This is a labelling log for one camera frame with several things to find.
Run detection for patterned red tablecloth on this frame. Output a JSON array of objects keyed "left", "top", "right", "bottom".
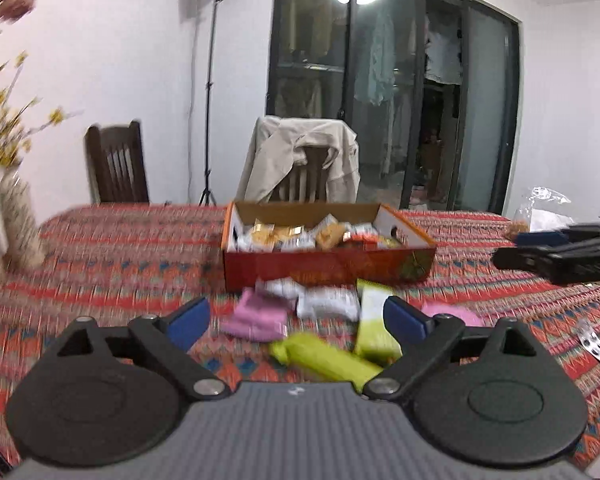
[{"left": 0, "top": 205, "right": 600, "bottom": 466}]

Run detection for black light stand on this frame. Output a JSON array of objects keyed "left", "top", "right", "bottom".
[{"left": 198, "top": 0, "right": 222, "bottom": 206}]

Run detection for small pink packet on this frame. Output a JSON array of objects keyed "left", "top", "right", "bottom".
[{"left": 422, "top": 302, "right": 484, "bottom": 327}]

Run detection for orange cardboard box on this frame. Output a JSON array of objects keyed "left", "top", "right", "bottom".
[{"left": 222, "top": 202, "right": 437, "bottom": 292}]

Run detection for yellow flower branches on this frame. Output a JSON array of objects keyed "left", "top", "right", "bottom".
[{"left": 0, "top": 51, "right": 79, "bottom": 170}]

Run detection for pink snack packet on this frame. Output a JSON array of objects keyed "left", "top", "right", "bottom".
[{"left": 220, "top": 288, "right": 294, "bottom": 342}]

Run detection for clear bag with purple pack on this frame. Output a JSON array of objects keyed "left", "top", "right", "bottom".
[{"left": 504, "top": 185, "right": 574, "bottom": 242}]

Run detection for green snack packet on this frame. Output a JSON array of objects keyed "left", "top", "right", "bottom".
[
  {"left": 268, "top": 332, "right": 384, "bottom": 393},
  {"left": 353, "top": 280, "right": 402, "bottom": 366}
]

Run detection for white grey snack packet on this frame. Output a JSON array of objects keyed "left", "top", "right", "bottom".
[{"left": 296, "top": 287, "right": 361, "bottom": 322}]

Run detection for dark glass sliding door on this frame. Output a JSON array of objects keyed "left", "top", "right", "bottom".
[{"left": 266, "top": 0, "right": 520, "bottom": 214}]

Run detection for chair with beige jacket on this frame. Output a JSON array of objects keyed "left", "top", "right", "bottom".
[{"left": 236, "top": 115, "right": 360, "bottom": 203}]

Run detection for floral ceramic vase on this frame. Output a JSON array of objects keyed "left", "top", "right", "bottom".
[{"left": 0, "top": 166, "right": 45, "bottom": 271}]

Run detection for dark wooden chair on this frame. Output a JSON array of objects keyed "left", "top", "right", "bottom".
[{"left": 84, "top": 120, "right": 149, "bottom": 204}]

